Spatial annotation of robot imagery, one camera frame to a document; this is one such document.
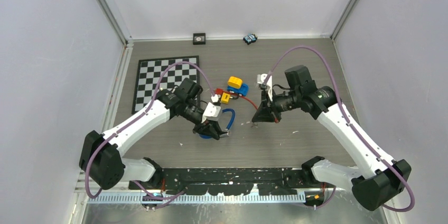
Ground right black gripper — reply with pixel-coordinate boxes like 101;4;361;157
252;87;301;124

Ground blue cable lock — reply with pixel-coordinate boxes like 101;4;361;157
221;108;236;134

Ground yellow black padlock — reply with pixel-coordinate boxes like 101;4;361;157
220;92;240;104

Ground red cable padlock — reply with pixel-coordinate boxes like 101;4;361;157
214;88;260;112

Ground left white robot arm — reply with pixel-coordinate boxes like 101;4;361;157
79;79;229;190

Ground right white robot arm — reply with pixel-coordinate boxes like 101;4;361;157
252;65;412;211

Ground blue yellow toy car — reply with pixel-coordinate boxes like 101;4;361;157
227;76;249;97

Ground small blue toy car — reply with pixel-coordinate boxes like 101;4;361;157
242;33;258;45

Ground black white chessboard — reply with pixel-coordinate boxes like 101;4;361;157
132;55;200;114

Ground small black square box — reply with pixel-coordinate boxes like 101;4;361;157
192;33;207;45

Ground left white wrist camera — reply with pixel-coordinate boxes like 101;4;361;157
202;102;221;123

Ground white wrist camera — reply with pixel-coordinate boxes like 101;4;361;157
202;102;221;123
256;73;273;101

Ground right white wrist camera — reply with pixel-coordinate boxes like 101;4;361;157
256;73;273;101

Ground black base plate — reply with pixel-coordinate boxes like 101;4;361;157
138;167;332;196

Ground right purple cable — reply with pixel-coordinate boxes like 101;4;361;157
260;45;416;213

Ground purple cable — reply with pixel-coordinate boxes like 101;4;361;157
260;45;416;213
85;61;219;200

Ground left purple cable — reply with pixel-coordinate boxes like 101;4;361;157
85;61;219;200

